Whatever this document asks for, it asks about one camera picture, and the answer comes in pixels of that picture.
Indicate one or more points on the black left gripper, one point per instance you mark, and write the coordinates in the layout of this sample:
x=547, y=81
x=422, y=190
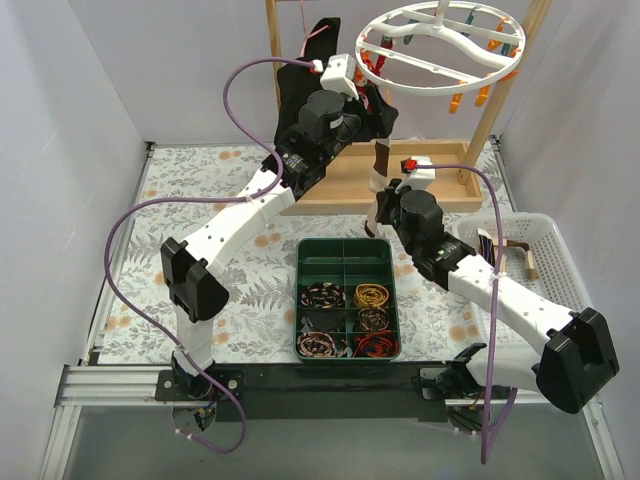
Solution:
x=376, y=116

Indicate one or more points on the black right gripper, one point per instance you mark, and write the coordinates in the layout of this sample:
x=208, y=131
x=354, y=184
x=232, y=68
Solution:
x=385, y=201

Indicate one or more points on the black white striped sock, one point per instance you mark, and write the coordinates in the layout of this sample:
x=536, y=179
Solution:
x=487, y=246

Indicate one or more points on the brown beige striped sock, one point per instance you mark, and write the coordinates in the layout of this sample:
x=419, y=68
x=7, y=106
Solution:
x=531, y=271

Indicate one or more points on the red christmas sock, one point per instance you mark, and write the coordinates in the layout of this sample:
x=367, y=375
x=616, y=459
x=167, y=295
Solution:
x=386, y=43

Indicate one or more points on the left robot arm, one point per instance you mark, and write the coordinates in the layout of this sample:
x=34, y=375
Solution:
x=309, y=137

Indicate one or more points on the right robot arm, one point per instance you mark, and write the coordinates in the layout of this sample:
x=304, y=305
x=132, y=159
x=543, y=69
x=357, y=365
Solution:
x=572, y=354

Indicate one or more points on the white round clip hanger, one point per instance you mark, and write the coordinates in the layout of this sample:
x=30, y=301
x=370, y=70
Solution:
x=442, y=47

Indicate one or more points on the wooden tray base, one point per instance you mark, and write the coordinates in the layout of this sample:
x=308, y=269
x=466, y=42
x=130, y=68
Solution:
x=345, y=189

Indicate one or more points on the orange clothes clip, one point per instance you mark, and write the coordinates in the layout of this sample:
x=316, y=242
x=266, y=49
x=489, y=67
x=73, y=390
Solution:
x=455, y=103

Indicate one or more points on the black hanging garment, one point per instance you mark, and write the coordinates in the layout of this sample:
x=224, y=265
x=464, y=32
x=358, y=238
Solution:
x=297, y=83

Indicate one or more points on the yellow rolled tie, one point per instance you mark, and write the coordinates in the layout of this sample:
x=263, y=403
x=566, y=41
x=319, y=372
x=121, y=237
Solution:
x=369, y=295

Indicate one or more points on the yellow-orange clothes clip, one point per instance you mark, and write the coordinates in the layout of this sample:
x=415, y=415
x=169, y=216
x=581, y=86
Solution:
x=482, y=96

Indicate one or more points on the black white patterned rolled tie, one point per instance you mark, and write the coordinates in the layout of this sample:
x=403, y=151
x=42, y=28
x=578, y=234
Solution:
x=323, y=295

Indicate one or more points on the green divided organizer box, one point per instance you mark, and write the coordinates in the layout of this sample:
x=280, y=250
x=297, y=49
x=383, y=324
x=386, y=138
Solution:
x=346, y=309

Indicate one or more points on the black gold paisley rolled tie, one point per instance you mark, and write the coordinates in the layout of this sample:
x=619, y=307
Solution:
x=371, y=320

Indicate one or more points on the black orange rolled tie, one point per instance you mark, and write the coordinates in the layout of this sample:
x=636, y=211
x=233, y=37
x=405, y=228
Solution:
x=382, y=344

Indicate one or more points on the white plastic basket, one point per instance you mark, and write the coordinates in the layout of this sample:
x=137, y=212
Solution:
x=559, y=280

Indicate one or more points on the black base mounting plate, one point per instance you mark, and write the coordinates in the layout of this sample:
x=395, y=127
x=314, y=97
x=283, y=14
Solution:
x=296, y=391

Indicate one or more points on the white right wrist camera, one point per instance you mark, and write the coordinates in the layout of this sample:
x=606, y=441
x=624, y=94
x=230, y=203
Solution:
x=419, y=173

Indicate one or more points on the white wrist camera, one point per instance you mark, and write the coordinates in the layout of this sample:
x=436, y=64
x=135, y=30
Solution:
x=419, y=173
x=338, y=75

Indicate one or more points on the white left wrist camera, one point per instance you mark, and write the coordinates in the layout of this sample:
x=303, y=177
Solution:
x=338, y=75

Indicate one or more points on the left wooden rack post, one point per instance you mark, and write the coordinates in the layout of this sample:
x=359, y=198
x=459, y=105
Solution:
x=274, y=38

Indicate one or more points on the wooden rack post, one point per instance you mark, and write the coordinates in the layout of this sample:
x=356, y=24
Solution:
x=274, y=38
x=531, y=24

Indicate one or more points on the aluminium frame rail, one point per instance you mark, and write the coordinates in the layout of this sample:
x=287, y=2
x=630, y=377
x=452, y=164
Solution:
x=108, y=425

